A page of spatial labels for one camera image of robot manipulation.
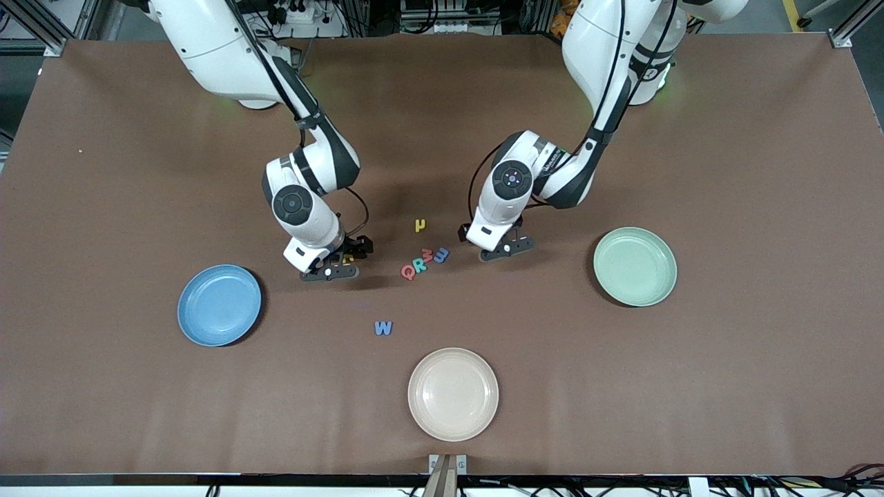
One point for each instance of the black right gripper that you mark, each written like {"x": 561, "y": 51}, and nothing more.
{"x": 357, "y": 246}

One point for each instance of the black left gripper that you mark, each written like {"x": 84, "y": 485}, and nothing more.
{"x": 519, "y": 222}

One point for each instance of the pink foam letter Q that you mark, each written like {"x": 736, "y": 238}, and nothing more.
{"x": 403, "y": 271}

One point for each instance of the teal foam letter R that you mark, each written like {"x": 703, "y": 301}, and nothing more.
{"x": 416, "y": 266}

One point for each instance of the blue foam letter m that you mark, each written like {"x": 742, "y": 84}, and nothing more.
{"x": 442, "y": 256}

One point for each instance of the blue foam letter W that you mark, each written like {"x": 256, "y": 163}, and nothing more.
{"x": 384, "y": 331}

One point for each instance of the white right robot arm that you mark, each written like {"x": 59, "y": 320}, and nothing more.
{"x": 221, "y": 48}

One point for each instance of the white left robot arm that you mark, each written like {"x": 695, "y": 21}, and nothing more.
{"x": 594, "y": 41}

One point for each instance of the blue plate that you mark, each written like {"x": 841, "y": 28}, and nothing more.
{"x": 228, "y": 290}

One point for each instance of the green plate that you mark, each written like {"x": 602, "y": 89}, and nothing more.
{"x": 649, "y": 290}

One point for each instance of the beige plate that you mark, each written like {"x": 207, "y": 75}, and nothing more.
{"x": 452, "y": 393}

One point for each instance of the pink three-pronged foam letter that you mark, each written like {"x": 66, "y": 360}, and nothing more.
{"x": 429, "y": 255}

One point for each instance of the grey electronics rack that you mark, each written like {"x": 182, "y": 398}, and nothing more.
{"x": 449, "y": 14}

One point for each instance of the white power strip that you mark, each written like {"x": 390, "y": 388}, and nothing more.
{"x": 304, "y": 14}

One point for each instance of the brown table mat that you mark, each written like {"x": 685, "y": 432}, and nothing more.
{"x": 760, "y": 379}

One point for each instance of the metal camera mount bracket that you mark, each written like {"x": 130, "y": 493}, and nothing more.
{"x": 447, "y": 476}

